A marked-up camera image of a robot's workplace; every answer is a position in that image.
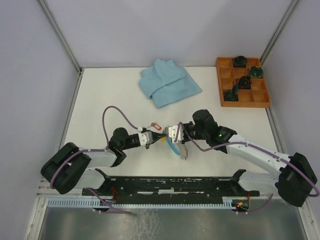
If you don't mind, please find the dark green coiled cord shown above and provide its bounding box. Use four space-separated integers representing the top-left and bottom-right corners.
223 89 239 102

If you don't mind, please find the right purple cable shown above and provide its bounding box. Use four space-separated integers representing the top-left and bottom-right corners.
176 121 320 215

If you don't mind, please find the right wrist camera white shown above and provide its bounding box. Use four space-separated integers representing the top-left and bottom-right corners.
167 125 184 144

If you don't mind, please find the dark twisted cord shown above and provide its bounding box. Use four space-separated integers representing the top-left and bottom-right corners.
232 75 253 93

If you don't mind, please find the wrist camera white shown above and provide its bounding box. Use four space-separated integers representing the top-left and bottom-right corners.
138 131 153 149
167 125 184 144

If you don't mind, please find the light blue cloth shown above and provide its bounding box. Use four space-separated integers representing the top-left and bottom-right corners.
138 59 202 109

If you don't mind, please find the wooden compartment tray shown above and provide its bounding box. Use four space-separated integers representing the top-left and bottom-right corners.
216 56 271 108

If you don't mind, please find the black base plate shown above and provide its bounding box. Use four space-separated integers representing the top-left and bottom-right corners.
95 176 260 205

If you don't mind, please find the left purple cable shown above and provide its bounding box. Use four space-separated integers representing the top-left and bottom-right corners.
49 106 147 215

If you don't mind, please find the black coiled cord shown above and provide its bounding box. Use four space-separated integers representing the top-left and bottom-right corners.
233 55 248 68

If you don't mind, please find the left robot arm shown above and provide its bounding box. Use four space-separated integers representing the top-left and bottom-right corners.
40 127 166 195

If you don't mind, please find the green yellow coiled cord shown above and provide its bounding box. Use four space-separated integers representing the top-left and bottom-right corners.
248 65 265 79

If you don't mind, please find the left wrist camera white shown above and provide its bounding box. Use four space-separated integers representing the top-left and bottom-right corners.
138 131 153 149

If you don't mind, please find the purple cable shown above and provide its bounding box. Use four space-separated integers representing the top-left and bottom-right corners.
49 106 147 215
176 121 320 215

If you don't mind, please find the metal key organizer plate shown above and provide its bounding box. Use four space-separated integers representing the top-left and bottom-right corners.
163 126 188 161

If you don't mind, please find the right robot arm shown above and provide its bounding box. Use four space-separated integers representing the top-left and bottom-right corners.
178 109 320 207

